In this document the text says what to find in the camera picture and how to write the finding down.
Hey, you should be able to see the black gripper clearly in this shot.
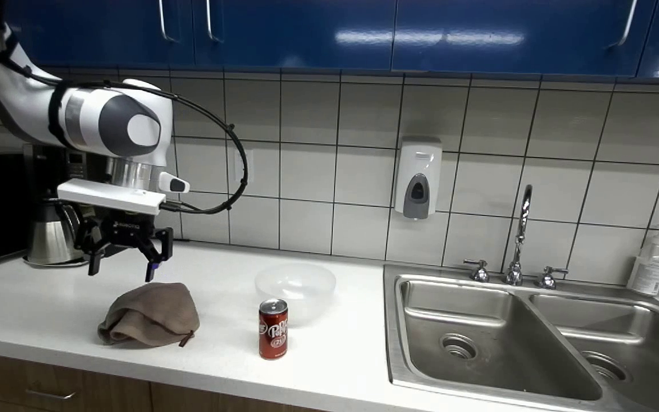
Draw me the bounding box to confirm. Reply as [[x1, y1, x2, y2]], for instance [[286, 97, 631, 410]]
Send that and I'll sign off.
[[75, 212, 176, 285]]

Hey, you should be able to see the brown towel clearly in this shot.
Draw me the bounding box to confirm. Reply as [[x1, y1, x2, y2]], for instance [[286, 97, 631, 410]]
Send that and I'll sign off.
[[97, 280, 202, 352]]

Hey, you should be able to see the clear plastic bowl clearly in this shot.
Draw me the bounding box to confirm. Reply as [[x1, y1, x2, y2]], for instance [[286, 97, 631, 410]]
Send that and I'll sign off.
[[253, 262, 338, 328]]

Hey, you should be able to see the steel coffee carafe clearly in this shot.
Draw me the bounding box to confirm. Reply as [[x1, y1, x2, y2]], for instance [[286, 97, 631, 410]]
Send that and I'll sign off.
[[25, 198, 89, 270]]

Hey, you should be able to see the black coffee maker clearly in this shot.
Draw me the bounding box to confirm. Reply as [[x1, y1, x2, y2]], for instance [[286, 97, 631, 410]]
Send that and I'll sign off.
[[24, 143, 91, 270]]

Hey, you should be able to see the wooden lower cabinet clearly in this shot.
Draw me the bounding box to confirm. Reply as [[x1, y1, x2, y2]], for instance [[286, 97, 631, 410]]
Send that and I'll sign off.
[[0, 348, 327, 412]]

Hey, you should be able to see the red soda can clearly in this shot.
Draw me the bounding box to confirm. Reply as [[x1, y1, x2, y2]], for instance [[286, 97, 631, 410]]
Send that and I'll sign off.
[[257, 297, 293, 363]]

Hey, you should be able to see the blue upper cabinet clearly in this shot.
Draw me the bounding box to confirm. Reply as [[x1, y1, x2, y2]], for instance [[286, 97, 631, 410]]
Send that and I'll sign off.
[[0, 0, 659, 82]]

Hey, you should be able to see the stainless steel double sink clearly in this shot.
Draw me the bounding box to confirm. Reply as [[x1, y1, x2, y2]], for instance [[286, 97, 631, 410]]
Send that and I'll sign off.
[[380, 264, 659, 412]]

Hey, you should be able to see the chrome sink faucet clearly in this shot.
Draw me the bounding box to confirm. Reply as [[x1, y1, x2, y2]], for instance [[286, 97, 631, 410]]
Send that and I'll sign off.
[[504, 184, 538, 287]]

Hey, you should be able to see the clear soap pump bottle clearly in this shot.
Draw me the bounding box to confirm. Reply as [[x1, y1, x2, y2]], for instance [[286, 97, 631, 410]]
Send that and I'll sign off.
[[624, 225, 659, 301]]

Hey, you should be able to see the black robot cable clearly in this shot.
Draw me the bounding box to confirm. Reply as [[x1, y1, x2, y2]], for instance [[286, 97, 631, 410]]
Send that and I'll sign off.
[[163, 90, 253, 218]]

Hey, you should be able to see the silver drawer handle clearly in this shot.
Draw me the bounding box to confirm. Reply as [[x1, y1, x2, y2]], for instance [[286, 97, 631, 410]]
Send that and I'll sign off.
[[22, 387, 82, 405]]

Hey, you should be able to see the silver cabinet handle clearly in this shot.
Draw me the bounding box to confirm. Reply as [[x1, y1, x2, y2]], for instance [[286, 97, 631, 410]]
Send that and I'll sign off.
[[202, 0, 221, 45], [153, 0, 173, 42], [614, 0, 644, 51]]

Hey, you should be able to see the white wall soap dispenser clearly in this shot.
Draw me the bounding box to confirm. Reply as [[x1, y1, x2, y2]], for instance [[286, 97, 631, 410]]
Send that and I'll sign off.
[[395, 137, 446, 225]]

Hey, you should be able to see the chrome faucet handle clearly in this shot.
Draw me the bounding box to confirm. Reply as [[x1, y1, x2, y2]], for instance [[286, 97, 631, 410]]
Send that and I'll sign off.
[[462, 259, 494, 285], [538, 264, 570, 292]]

